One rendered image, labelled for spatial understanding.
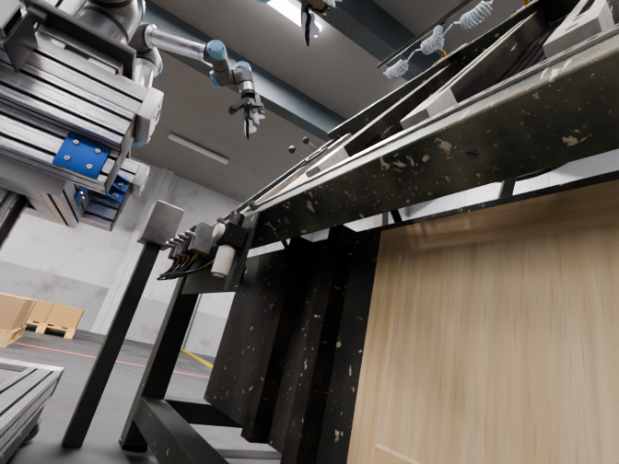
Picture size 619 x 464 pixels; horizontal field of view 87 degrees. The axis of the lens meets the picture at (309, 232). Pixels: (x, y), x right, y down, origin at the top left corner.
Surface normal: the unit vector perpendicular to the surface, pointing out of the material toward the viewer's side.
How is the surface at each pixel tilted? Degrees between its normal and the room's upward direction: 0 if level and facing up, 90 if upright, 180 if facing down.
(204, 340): 90
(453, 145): 147
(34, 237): 90
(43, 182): 90
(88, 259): 90
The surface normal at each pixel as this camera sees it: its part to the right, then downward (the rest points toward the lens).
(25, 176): 0.48, -0.22
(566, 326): -0.78, -0.37
